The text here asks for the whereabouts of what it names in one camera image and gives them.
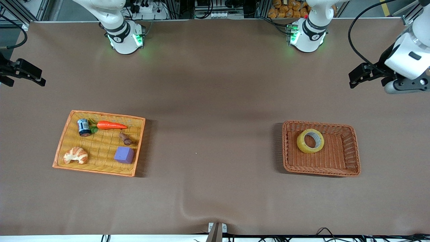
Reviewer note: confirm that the orange toy carrot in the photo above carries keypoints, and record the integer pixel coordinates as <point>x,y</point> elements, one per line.
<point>111,125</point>

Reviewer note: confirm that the brown woven basket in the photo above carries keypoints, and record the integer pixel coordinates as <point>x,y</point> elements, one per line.
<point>322,164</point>

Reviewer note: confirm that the brown table cover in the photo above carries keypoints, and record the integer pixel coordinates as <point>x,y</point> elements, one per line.
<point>215,84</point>

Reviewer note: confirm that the white power strip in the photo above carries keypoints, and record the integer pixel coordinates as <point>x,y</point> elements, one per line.
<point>147,10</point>

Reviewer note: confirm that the yellow woven tray orange rim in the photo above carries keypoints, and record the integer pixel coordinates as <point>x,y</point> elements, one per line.
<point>100,151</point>

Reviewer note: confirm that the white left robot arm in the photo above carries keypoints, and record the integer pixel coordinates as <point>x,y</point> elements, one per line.
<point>307,37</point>

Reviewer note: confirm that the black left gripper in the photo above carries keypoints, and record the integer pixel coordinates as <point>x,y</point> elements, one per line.
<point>381,70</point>

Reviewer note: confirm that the bag of orange snacks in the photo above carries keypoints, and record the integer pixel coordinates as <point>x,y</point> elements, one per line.
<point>285,10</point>

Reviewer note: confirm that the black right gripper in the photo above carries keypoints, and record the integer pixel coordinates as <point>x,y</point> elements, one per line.
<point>7,69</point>

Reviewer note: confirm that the toy croissant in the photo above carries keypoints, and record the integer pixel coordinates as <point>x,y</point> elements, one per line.
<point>75,156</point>

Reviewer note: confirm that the blue white small can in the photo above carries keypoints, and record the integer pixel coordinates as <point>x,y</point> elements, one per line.
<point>83,127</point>

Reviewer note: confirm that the purple foam cube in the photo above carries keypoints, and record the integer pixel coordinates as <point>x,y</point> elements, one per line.
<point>123,154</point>

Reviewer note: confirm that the aluminium frame profile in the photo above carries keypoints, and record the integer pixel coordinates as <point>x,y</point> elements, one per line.
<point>411,13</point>
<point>23,10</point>

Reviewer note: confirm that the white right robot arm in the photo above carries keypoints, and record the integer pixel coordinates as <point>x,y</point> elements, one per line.
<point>124,40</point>

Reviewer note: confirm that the yellow tape roll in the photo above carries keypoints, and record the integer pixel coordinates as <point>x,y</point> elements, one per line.
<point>302,146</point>

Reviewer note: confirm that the small brown toy mushroom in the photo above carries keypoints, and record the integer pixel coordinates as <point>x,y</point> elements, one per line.
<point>125,138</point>

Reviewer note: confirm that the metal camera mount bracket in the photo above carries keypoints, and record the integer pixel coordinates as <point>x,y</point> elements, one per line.
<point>217,232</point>

